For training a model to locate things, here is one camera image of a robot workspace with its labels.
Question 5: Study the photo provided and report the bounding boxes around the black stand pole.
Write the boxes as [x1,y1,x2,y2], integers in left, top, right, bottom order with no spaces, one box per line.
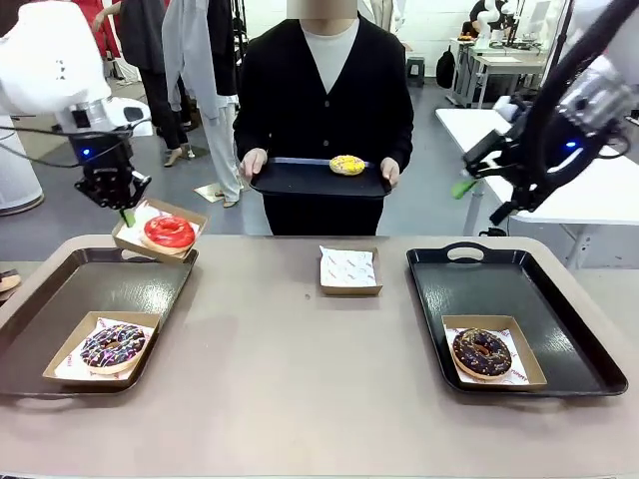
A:
[548,0,575,76]

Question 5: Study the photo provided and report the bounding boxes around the mannequin in black outfit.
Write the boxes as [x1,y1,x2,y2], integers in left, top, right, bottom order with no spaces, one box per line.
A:
[117,0,194,169]

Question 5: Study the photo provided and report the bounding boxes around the white rounded floor unit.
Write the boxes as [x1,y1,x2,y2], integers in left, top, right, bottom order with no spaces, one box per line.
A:
[0,114,45,217]

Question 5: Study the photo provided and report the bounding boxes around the red hanging garment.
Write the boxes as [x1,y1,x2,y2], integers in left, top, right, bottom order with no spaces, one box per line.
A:
[79,0,123,60]

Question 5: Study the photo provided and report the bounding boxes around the plain black serving tray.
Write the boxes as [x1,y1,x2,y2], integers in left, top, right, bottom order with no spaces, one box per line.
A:
[249,157,392,200]

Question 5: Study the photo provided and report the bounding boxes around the grey background workbench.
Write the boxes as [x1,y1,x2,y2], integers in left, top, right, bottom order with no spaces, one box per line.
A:
[451,37,550,109]

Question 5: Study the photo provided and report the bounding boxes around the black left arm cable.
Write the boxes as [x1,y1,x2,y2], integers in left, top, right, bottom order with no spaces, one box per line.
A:
[0,117,151,170]

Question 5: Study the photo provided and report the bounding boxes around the chocolate donut with coloured sprinkles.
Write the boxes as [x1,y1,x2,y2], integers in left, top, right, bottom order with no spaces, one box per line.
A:
[79,323,148,375]

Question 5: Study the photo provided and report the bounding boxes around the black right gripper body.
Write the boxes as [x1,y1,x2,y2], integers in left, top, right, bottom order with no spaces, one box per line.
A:
[501,127,600,202]

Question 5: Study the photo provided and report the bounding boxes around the person's right hand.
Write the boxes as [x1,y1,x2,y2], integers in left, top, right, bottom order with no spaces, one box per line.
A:
[238,148,270,182]

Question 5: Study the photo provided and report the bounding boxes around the person's left forearm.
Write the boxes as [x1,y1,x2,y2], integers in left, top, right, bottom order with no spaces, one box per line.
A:
[381,94,415,169]

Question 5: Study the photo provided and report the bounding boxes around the white trousers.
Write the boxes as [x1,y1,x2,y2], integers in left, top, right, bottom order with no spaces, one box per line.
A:
[199,94,245,207]

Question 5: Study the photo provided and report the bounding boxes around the black hanging garment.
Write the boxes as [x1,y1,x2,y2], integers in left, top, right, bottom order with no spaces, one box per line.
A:
[207,0,240,97]

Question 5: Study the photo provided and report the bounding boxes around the red glazed donut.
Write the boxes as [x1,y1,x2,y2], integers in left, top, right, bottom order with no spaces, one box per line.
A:
[140,215,197,258]

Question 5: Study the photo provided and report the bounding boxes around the gold mannequin base plate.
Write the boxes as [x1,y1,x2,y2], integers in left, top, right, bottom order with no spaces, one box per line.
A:
[193,182,246,205]

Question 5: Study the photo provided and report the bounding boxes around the black backpack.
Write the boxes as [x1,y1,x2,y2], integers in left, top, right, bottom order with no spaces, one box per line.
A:
[436,45,456,90]

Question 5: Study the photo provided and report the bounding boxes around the grey hanging shirt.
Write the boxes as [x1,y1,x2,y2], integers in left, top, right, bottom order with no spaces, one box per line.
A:
[162,0,221,121]

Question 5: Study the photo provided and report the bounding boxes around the brown and white round item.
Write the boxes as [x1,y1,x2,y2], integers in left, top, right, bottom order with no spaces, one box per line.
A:
[0,267,23,300]

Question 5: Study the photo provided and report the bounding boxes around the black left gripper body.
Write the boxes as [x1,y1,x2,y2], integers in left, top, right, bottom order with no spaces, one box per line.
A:
[68,130,135,177]

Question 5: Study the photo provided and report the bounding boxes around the kraft cardboard tray box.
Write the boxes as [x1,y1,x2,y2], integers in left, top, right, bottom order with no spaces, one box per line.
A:
[42,310,164,389]
[319,244,384,296]
[441,313,548,390]
[111,197,210,264]

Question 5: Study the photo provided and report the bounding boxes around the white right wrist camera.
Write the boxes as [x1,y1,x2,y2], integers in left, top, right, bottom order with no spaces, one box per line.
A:
[492,95,533,124]

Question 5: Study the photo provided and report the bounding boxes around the yellow sprinkled donut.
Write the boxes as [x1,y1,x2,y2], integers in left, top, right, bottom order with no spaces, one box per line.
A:
[328,155,365,177]

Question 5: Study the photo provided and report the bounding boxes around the person's left hand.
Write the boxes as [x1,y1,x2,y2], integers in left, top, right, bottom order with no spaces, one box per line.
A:
[379,158,400,189]

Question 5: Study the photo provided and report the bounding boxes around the background robot on workbench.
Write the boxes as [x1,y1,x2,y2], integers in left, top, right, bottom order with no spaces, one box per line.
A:
[468,0,520,51]

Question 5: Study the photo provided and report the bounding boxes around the large white table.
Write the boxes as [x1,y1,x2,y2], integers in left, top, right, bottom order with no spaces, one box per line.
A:
[435,107,639,270]

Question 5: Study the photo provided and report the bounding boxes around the black tray with handle cutouts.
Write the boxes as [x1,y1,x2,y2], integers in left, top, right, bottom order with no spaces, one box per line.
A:
[406,241,629,398]

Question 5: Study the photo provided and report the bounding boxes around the dark brown woodgrain tray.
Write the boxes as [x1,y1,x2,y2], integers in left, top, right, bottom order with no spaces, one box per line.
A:
[0,246,200,398]

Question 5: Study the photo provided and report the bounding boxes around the person's right forearm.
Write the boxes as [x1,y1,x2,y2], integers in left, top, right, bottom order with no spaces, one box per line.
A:
[233,94,272,157]

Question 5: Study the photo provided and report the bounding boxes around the small dark stool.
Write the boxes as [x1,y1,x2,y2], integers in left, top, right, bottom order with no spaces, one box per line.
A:
[406,56,426,87]

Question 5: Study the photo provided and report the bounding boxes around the dark chocolate glazed donut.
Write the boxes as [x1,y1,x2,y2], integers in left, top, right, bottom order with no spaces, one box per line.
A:
[451,327,514,380]

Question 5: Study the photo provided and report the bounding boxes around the person in black cardigan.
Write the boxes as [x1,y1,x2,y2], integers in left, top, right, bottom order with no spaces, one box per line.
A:
[233,0,415,237]

